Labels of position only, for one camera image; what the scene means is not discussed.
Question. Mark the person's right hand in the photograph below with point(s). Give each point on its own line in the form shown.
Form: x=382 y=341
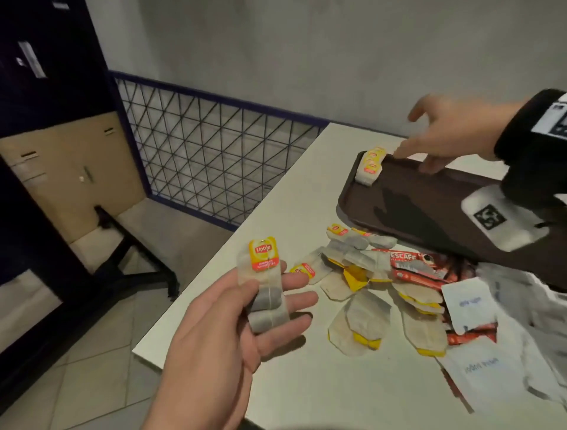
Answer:
x=460 y=128

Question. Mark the person's left hand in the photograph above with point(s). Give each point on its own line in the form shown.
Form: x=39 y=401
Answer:
x=208 y=354

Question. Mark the brown plastic tray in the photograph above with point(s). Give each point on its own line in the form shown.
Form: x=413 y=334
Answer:
x=421 y=208

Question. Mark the red Nescafe coffee sachets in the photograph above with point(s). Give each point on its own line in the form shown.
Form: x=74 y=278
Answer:
x=412 y=266

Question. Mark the pile of tea bags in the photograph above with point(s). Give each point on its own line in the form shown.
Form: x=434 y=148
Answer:
x=367 y=314

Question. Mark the pile of white sugar packets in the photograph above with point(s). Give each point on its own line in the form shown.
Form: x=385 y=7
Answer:
x=469 y=305

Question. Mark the black wristband white markers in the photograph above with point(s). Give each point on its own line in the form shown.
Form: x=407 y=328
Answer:
x=527 y=146

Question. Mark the black metal table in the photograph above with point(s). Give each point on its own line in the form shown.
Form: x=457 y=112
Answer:
x=40 y=248

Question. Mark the purple metal mesh railing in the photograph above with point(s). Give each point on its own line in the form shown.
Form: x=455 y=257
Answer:
x=199 y=93

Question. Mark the dark cabinet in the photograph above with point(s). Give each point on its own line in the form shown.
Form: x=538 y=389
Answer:
x=53 y=88

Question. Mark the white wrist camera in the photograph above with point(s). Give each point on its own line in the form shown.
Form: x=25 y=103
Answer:
x=496 y=217

